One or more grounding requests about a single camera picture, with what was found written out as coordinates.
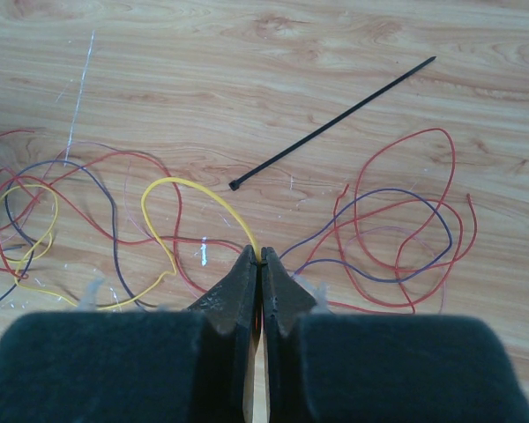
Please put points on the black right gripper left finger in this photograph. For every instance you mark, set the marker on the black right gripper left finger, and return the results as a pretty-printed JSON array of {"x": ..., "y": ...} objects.
[{"x": 194, "y": 365}]

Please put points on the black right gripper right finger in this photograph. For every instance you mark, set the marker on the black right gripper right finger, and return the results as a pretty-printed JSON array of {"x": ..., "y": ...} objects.
[{"x": 326, "y": 367}]

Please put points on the black zip tie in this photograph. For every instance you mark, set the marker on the black zip tie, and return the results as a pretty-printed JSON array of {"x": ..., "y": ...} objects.
[{"x": 235, "y": 184}]

